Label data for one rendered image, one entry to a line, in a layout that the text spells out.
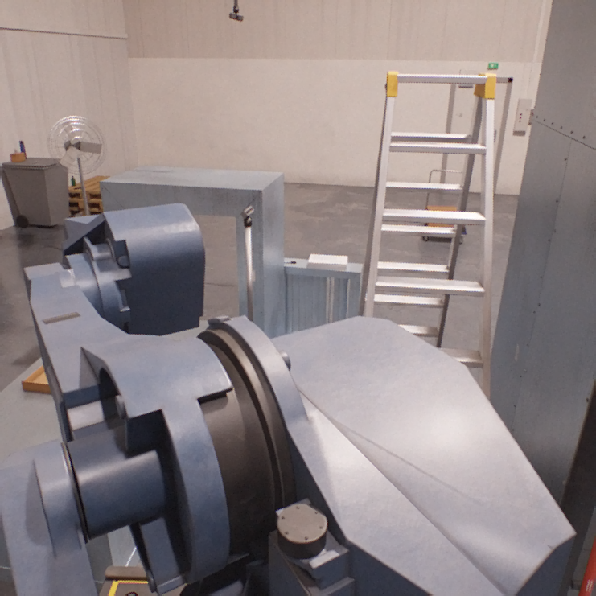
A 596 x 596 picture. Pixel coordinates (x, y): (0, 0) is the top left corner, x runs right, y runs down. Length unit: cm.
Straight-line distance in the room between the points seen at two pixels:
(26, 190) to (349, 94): 616
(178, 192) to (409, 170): 803
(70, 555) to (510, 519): 50
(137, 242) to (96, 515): 89
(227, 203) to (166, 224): 223
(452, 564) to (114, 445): 42
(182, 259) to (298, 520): 100
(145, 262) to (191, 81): 1072
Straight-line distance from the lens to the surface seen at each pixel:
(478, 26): 1130
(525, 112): 1129
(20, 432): 306
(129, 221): 152
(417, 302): 273
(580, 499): 214
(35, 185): 884
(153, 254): 148
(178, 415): 65
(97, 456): 73
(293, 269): 449
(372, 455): 69
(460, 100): 1125
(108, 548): 279
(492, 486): 72
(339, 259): 452
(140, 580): 141
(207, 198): 377
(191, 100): 1213
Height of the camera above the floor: 234
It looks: 24 degrees down
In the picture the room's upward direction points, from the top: 1 degrees clockwise
